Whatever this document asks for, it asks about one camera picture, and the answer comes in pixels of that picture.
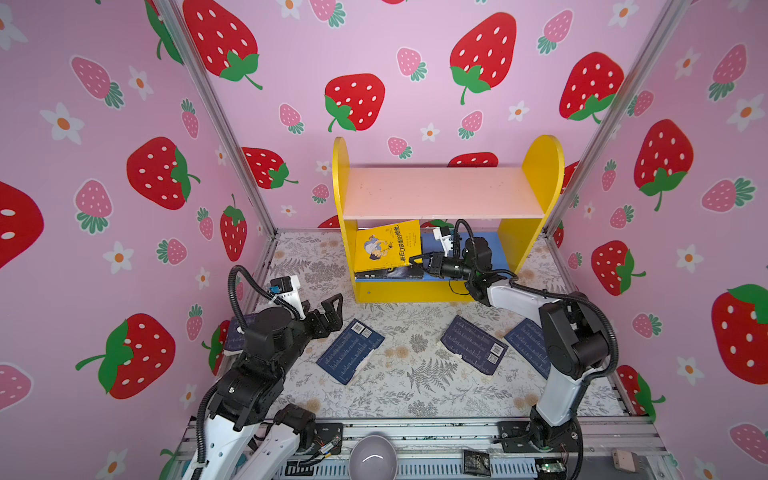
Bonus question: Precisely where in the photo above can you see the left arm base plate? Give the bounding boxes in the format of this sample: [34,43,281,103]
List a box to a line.
[296,422,344,456]

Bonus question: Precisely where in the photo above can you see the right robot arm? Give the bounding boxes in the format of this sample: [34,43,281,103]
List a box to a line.
[409,219,619,451]

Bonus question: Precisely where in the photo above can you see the yellow cartoon cover book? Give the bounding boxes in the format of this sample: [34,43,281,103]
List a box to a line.
[353,220,422,273]

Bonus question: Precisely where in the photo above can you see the navy blue book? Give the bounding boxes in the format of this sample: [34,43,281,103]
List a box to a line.
[316,319,385,385]

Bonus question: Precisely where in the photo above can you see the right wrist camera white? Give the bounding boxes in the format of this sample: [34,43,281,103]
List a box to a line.
[432,225,460,258]

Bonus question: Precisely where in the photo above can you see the small black circuit board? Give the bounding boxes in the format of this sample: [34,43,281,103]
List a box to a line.
[462,449,492,477]

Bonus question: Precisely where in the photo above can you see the black wolf cover book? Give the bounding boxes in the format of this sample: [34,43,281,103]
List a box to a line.
[355,265,424,281]

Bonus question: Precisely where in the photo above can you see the navy book middle right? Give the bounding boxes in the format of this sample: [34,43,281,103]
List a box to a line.
[440,316,508,376]

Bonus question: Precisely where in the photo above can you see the yellow pink blue bookshelf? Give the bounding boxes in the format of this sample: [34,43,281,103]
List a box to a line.
[332,135,565,272]

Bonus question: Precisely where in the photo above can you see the green lit circuit board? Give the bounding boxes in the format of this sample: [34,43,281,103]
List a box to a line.
[535,459,567,480]

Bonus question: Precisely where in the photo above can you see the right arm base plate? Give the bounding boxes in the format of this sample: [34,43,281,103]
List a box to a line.
[492,421,583,454]

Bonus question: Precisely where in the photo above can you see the grey bowl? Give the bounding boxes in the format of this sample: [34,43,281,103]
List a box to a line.
[348,434,399,480]

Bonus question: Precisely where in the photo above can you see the small beige box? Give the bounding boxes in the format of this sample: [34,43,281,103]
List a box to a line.
[612,449,640,473]

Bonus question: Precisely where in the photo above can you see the navy book at left wall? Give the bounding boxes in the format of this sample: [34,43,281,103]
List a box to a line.
[224,317,245,354]

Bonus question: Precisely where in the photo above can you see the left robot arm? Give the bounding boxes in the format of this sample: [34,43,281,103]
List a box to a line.
[183,265,343,479]

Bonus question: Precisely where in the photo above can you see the navy book far right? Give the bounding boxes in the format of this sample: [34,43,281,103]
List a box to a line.
[504,318,551,379]

